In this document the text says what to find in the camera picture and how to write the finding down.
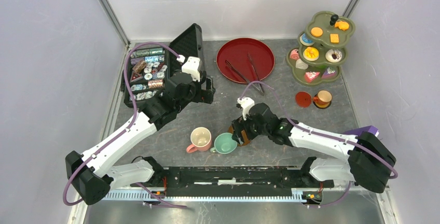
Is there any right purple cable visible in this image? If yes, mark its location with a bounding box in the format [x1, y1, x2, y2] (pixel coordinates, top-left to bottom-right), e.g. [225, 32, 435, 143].
[239, 80, 398, 208]

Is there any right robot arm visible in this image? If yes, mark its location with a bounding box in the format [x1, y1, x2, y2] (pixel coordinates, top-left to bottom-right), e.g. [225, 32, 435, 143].
[231, 98, 397, 193]

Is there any green three-tier stand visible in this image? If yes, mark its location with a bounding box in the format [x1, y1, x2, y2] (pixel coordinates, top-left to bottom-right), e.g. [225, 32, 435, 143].
[286, 11, 355, 86]

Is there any white chocolate donut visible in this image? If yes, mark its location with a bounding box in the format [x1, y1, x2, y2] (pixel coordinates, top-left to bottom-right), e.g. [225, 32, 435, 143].
[325, 49, 343, 63]

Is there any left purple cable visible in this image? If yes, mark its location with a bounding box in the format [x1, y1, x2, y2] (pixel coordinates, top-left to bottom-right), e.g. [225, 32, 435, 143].
[62, 41, 188, 210]

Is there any purple triangle cake slice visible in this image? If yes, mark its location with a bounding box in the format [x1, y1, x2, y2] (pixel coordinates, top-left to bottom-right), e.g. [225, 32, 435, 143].
[321, 67, 338, 80]

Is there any blue frosted donut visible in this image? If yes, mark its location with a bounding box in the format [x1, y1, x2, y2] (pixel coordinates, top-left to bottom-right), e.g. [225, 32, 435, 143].
[299, 33, 314, 46]

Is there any pink strawberry cake slice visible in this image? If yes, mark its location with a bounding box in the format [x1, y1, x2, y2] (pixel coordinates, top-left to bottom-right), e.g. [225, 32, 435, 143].
[304, 72, 320, 83]

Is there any pink mug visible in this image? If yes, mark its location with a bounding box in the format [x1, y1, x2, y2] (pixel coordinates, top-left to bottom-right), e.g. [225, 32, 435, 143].
[186, 127, 212, 153]

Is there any yellow frosted donut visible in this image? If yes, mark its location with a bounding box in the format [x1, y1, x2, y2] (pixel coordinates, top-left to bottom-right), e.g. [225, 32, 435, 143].
[303, 47, 320, 61]

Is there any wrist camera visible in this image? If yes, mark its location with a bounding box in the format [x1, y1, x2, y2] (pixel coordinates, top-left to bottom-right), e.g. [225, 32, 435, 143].
[182, 57, 202, 82]
[237, 97, 255, 120]

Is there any red round tray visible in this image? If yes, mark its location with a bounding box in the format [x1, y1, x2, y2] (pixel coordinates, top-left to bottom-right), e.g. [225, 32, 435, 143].
[216, 38, 275, 84]

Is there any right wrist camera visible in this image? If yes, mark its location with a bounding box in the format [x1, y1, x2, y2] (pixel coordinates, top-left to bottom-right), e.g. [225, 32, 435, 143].
[237, 97, 255, 120]

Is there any round orange cookie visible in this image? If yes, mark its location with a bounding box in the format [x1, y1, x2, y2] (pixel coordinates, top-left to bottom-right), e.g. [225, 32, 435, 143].
[310, 27, 323, 37]

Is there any orange square cracker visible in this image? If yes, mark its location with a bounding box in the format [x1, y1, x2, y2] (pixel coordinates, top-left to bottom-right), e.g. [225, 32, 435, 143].
[329, 33, 340, 44]

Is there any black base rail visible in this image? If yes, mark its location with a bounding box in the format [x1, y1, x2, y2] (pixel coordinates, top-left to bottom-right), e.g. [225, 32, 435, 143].
[135, 156, 335, 197]

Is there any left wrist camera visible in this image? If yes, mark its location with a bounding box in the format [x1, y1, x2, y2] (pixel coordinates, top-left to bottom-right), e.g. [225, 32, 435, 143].
[182, 57, 202, 82]

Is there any brown saucer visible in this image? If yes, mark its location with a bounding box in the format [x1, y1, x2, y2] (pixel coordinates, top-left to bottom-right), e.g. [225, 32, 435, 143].
[228, 126, 251, 147]

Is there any pink roll cake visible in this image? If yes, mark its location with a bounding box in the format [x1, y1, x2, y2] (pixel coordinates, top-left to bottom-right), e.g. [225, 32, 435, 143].
[289, 48, 299, 61]

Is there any small orange cup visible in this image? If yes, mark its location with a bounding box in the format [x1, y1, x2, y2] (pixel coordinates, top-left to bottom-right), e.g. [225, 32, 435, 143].
[312, 90, 333, 105]

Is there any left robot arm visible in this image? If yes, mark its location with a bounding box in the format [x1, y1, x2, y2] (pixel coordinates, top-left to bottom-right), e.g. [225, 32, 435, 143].
[63, 72, 215, 206]

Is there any black open case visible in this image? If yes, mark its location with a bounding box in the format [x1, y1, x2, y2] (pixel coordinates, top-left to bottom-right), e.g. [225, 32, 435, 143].
[127, 23, 205, 107]

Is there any orange smiley coaster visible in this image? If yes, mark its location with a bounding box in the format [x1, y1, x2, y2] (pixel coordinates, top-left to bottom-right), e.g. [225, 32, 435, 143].
[313, 102, 332, 109]

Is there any purple cable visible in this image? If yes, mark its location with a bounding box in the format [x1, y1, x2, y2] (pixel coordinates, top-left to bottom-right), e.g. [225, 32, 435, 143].
[239, 80, 398, 208]
[62, 41, 188, 210]

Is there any mint green cup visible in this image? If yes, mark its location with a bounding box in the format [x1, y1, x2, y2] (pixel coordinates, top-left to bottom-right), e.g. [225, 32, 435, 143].
[210, 133, 238, 155]

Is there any white roll cake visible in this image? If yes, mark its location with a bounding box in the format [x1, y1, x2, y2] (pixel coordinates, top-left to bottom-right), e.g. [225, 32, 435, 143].
[295, 59, 309, 70]

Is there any orange bear cookie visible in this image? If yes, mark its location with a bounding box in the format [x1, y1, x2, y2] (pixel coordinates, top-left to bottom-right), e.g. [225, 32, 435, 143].
[334, 21, 350, 31]

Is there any red round coaster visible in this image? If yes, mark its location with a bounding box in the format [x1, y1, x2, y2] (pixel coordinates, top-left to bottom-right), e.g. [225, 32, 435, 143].
[295, 91, 312, 108]

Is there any purple plastic holder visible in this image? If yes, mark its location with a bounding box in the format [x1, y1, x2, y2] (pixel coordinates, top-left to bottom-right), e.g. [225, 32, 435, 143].
[344, 125, 379, 137]

